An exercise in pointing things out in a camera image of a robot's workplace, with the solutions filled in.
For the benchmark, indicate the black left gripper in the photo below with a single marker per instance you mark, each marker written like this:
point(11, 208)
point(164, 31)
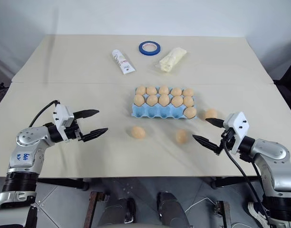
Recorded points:
point(73, 133)

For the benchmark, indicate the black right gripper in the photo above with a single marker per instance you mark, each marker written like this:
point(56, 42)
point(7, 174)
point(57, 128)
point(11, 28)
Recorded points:
point(227, 140)

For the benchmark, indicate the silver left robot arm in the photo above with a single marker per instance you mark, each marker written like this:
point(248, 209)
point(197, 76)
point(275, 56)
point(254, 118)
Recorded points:
point(26, 152)

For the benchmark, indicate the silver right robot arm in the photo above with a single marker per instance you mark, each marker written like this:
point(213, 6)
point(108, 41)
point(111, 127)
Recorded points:
point(274, 156)

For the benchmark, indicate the blue egg carton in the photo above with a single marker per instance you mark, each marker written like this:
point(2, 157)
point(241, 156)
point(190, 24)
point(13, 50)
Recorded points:
point(157, 113)

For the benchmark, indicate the tan egg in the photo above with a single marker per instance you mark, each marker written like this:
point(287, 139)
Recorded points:
point(177, 101)
point(190, 112)
point(163, 90)
point(181, 136)
point(151, 90)
point(188, 92)
point(139, 100)
point(152, 100)
point(138, 132)
point(188, 101)
point(163, 100)
point(140, 90)
point(176, 91)
point(210, 113)

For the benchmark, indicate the white squeeze tube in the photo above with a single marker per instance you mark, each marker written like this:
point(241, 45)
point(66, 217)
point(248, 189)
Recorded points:
point(123, 61)

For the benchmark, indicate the clear bag of pale food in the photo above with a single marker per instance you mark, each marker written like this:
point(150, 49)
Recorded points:
point(171, 59)

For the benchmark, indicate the dark rounded shape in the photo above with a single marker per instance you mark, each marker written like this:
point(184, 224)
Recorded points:
point(119, 213)
point(169, 209)

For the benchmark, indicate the blue tape roll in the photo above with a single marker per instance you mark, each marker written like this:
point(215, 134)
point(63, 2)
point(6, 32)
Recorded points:
point(142, 50)

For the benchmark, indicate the white and black sneaker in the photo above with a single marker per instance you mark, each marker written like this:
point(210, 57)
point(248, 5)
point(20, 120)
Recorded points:
point(255, 212)

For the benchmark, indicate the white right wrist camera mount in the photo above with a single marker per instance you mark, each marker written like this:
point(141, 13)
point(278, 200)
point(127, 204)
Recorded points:
point(238, 126)

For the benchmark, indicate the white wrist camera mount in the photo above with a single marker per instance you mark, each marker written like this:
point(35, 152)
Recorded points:
point(238, 126)
point(62, 116)

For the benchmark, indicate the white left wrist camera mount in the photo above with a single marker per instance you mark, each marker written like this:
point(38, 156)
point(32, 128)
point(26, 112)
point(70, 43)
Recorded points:
point(62, 116)

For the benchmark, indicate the black table frame bar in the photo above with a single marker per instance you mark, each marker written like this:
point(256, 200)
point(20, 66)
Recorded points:
point(64, 182)
point(231, 181)

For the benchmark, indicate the brown rusty metal post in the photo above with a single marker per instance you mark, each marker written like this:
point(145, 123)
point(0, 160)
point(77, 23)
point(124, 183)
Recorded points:
point(93, 209)
point(224, 213)

